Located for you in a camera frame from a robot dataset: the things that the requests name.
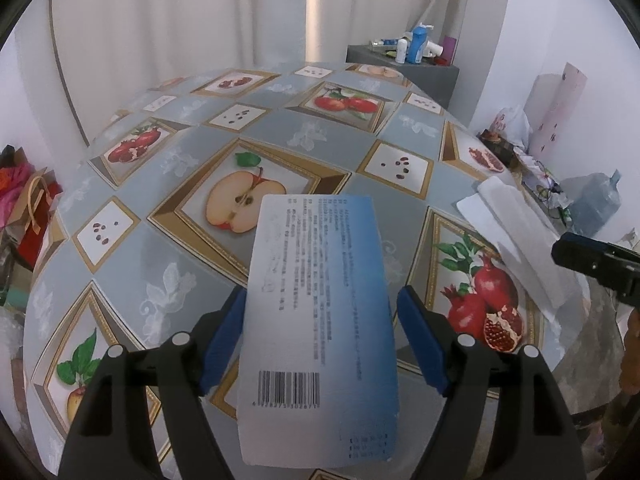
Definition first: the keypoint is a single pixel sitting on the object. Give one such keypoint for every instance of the large water jug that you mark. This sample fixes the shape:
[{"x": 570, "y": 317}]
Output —
[{"x": 595, "y": 200}]

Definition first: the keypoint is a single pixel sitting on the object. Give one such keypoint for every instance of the blue white lotion bottle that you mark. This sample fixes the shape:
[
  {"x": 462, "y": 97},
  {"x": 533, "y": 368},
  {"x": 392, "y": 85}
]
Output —
[{"x": 418, "y": 42}]

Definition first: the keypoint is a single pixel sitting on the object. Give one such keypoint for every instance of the cardboard box with clothes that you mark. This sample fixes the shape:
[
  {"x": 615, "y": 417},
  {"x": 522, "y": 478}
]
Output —
[{"x": 15, "y": 172}]

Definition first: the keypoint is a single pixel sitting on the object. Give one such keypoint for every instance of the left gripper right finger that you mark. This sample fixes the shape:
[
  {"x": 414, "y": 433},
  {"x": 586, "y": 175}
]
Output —
[{"x": 534, "y": 436}]

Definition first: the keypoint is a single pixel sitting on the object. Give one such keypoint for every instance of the white blue tissue pack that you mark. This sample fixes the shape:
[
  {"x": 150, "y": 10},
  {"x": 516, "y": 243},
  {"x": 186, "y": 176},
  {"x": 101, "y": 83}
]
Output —
[{"x": 318, "y": 383}]

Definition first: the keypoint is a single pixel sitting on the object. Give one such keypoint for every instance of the dark grey side cabinet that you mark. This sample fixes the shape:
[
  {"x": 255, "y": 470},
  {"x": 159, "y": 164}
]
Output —
[{"x": 437, "y": 81}]

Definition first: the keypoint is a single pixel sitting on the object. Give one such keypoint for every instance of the white curtain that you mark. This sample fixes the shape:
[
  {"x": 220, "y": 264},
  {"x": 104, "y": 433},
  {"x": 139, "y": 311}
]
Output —
[{"x": 81, "y": 59}]

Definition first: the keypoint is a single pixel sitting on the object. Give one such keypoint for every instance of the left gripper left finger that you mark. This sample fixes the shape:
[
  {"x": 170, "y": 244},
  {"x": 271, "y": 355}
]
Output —
[{"x": 111, "y": 437}]

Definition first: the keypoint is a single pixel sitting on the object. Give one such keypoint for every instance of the red paper gift bag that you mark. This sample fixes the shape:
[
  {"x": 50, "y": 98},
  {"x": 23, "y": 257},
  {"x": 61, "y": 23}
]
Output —
[{"x": 30, "y": 216}]

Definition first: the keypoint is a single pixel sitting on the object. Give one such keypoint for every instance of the pink floral roll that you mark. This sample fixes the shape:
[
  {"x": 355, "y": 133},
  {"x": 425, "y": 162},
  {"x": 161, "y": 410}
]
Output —
[{"x": 549, "y": 107}]

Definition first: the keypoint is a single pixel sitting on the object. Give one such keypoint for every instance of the fruit pattern tablecloth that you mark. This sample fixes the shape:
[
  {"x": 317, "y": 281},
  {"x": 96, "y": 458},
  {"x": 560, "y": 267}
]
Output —
[{"x": 159, "y": 228}]

